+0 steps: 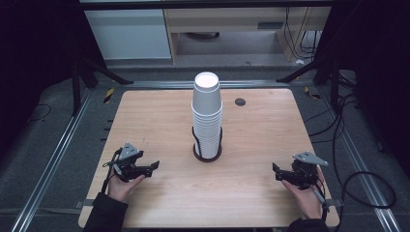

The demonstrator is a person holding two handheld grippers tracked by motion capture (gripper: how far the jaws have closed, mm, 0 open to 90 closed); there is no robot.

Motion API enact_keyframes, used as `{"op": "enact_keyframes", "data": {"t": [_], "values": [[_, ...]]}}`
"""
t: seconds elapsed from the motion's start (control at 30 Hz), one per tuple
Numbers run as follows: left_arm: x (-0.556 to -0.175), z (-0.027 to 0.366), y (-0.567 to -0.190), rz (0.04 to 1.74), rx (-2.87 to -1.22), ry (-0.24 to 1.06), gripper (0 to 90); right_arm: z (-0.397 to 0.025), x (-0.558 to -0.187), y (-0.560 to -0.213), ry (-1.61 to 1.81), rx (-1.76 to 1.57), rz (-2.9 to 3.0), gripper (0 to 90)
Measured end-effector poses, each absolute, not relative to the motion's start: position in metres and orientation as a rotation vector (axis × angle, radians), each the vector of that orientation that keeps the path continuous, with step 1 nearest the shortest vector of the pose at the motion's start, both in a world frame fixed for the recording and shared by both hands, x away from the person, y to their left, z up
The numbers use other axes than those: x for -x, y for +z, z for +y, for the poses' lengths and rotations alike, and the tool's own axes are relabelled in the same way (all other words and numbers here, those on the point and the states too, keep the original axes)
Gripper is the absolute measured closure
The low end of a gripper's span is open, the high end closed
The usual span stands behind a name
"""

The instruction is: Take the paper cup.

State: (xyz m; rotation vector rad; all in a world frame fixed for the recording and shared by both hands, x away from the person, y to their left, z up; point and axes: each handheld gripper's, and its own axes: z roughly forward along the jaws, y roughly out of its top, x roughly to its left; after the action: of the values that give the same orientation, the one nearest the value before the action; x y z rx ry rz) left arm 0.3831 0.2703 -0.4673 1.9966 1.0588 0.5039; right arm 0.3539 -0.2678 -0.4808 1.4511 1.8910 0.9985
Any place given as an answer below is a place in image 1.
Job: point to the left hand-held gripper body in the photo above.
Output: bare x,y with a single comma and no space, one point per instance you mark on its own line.
129,153

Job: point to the stack of white paper cups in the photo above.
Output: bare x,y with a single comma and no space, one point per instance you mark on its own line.
206,106

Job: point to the person's left hand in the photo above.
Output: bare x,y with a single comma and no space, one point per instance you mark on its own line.
120,190

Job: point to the yellow black tape strip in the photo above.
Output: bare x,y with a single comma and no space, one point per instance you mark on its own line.
109,95
312,94

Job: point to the metal floor rail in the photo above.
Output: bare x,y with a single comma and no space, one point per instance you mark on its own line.
48,167
361,164

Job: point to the white cabinet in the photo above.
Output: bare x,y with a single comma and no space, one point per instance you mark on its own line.
129,35

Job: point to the black round table grommet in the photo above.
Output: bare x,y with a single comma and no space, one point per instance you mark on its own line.
240,102

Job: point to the black metal stand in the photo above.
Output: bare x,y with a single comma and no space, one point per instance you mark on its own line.
76,90
335,87

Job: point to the person's right hand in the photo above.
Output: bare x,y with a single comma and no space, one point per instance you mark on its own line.
306,201

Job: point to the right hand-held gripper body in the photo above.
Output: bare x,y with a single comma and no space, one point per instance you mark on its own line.
304,174

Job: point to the small white floor object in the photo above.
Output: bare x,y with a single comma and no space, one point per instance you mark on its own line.
300,62

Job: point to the light wooden desk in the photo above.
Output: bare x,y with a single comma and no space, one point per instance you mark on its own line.
219,19

